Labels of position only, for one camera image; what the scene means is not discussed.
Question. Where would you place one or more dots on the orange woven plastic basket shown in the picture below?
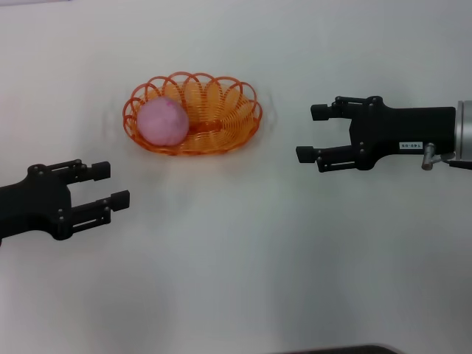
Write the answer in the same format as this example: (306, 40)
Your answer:
(221, 125)

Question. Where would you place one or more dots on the black robot torso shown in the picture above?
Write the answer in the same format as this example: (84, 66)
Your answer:
(343, 351)

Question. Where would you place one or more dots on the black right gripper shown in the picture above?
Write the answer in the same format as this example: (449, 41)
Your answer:
(402, 127)

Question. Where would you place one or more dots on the pink peach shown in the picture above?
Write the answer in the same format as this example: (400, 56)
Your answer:
(162, 121)

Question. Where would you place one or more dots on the silver metal plug connector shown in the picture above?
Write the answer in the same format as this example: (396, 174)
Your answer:
(428, 158)

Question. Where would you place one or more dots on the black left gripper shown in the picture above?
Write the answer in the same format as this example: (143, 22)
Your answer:
(37, 206)

